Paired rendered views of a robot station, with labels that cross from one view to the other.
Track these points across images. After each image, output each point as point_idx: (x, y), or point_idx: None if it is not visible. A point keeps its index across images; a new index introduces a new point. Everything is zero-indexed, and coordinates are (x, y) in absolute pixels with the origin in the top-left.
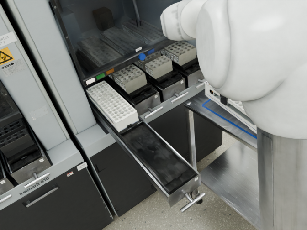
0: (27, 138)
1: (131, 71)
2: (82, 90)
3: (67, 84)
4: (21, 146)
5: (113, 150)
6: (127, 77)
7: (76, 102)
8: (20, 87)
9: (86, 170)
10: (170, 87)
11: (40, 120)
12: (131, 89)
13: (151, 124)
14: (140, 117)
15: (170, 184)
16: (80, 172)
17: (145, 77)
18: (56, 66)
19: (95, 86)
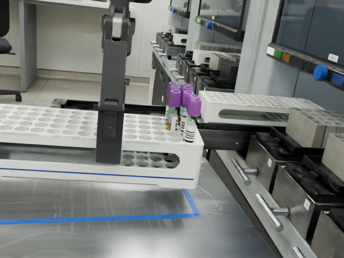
0: (229, 71)
1: (335, 120)
2: (272, 65)
3: (268, 41)
4: (225, 74)
5: (219, 174)
6: (312, 113)
7: (261, 75)
8: (253, 8)
9: (205, 156)
10: (288, 180)
11: (242, 64)
12: (292, 129)
13: (246, 210)
14: (215, 129)
15: (61, 101)
16: (203, 150)
17: (313, 134)
18: (273, 6)
19: (311, 104)
